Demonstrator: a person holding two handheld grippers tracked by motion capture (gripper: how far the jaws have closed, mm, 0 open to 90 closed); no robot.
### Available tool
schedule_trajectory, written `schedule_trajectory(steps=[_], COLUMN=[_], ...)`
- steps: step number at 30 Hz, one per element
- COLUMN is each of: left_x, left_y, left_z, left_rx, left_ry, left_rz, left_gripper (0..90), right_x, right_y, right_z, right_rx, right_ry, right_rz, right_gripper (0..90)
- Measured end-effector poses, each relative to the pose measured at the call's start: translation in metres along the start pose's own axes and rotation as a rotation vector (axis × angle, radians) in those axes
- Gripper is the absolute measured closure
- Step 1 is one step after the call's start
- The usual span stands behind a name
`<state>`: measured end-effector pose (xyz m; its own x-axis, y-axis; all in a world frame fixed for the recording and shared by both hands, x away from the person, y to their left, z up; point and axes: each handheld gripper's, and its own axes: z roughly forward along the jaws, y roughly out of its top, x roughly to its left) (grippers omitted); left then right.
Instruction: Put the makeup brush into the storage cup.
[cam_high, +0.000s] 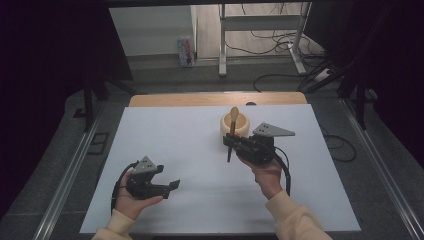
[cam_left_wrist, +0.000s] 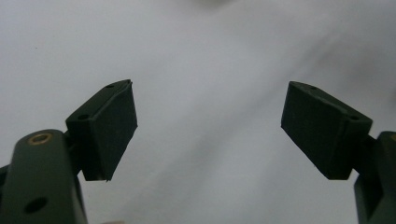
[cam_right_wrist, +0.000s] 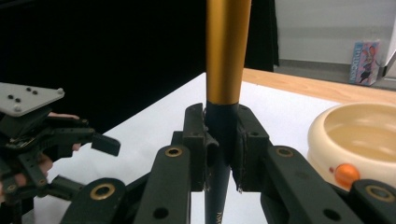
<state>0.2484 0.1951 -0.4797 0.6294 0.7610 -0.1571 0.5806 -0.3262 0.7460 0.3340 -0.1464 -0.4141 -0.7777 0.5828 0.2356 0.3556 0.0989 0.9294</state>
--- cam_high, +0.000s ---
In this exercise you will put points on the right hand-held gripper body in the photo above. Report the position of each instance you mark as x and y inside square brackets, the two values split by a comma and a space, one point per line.
[258, 148]

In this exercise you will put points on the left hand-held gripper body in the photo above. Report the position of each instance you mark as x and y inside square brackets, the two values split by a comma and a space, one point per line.
[141, 186]

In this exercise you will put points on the cream ceramic cup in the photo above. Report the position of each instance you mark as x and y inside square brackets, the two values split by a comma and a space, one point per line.
[243, 126]

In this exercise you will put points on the person's left hand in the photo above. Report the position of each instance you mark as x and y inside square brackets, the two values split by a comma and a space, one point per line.
[131, 205]

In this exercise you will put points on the person's right hand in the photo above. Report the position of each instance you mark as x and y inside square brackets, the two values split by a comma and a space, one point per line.
[270, 178]

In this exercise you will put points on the white board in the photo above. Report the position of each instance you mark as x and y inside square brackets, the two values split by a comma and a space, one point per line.
[200, 200]

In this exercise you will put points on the black round table grommet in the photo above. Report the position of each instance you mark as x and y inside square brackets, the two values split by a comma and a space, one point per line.
[250, 103]

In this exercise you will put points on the wooden table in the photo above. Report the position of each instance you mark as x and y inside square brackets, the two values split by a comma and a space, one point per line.
[200, 99]

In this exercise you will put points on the black metal stand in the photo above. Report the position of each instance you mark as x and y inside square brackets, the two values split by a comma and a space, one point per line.
[88, 106]
[360, 106]

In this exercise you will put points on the white power strip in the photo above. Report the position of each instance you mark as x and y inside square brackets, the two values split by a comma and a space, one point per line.
[322, 75]

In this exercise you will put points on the colourful printed packet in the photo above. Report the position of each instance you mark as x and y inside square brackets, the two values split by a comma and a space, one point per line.
[185, 52]

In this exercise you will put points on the white cabinet panel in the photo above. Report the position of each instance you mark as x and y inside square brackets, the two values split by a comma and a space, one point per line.
[150, 30]

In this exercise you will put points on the dark curtain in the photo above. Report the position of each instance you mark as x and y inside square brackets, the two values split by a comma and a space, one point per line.
[393, 66]
[50, 66]

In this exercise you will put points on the aluminium rail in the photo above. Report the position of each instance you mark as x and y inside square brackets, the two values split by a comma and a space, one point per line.
[383, 166]
[66, 183]

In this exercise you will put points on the white metal desk frame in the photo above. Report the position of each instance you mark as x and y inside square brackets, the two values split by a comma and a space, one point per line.
[260, 22]

